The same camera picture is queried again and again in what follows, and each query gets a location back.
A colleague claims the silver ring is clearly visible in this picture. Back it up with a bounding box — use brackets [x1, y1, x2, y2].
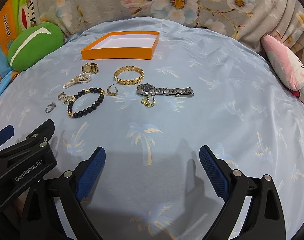
[44, 102, 57, 114]

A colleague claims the black bead bracelet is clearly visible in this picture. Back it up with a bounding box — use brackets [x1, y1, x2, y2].
[67, 87, 106, 119]

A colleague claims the small gold wristwatch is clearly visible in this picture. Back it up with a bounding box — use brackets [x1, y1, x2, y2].
[82, 63, 99, 75]

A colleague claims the gold chain bangle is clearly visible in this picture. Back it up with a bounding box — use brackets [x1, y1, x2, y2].
[113, 66, 144, 85]

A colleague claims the gold charm hoop earring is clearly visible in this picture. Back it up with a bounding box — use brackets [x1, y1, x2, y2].
[141, 95, 156, 107]

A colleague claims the silver steel wristwatch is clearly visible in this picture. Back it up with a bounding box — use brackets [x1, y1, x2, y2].
[136, 83, 194, 98]

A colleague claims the orange jewelry box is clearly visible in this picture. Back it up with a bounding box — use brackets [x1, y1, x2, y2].
[81, 31, 160, 60]

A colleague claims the green plush pillow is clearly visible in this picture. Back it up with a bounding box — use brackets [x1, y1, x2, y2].
[8, 22, 63, 72]

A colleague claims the colourful cartoon cushion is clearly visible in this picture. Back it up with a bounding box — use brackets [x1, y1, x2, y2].
[0, 0, 36, 96]

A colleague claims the light blue palm bedsheet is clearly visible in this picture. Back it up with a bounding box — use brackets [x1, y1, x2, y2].
[0, 17, 304, 239]

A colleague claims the pink plush toy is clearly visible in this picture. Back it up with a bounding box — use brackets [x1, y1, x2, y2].
[261, 35, 304, 104]

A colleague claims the grey floral blanket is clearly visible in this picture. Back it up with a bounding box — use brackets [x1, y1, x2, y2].
[33, 0, 304, 52]

